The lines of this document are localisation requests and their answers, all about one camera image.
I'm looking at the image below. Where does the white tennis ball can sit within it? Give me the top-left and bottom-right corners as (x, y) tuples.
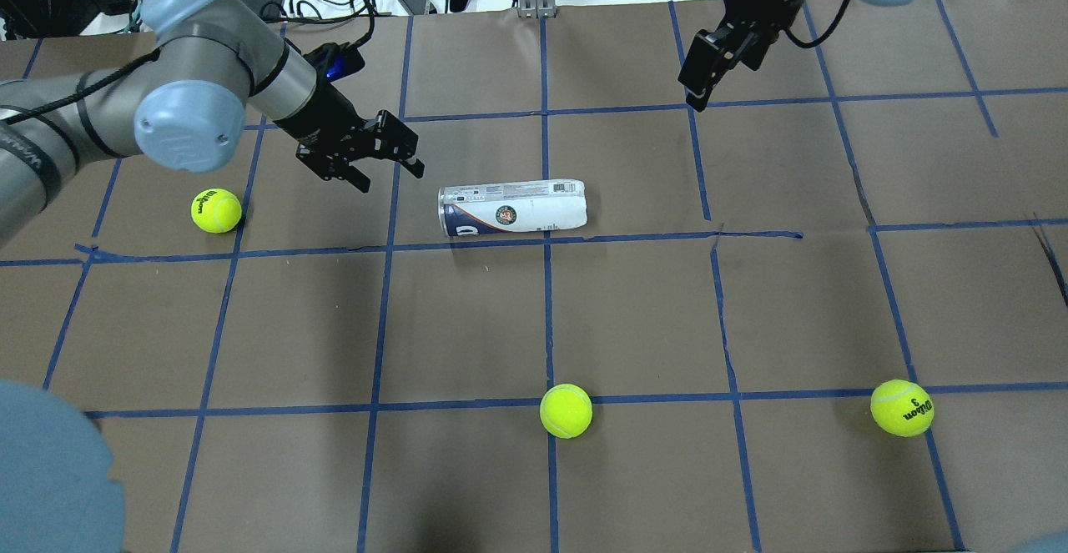
(438, 179), (588, 237)

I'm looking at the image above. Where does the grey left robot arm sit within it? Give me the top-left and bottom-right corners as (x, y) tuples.
(1, 0), (425, 552)

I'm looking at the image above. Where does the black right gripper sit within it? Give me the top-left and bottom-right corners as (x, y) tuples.
(678, 23), (785, 112)

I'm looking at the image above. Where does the tennis ball near base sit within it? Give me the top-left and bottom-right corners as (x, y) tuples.
(869, 379), (935, 438)

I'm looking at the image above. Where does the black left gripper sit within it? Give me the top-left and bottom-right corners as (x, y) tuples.
(296, 111), (425, 194)

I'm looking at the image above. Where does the near left Wilson tennis ball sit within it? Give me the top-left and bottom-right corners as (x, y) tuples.
(190, 188), (244, 234)

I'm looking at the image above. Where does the centre Head tennis ball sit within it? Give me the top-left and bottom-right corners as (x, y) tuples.
(539, 383), (592, 440)

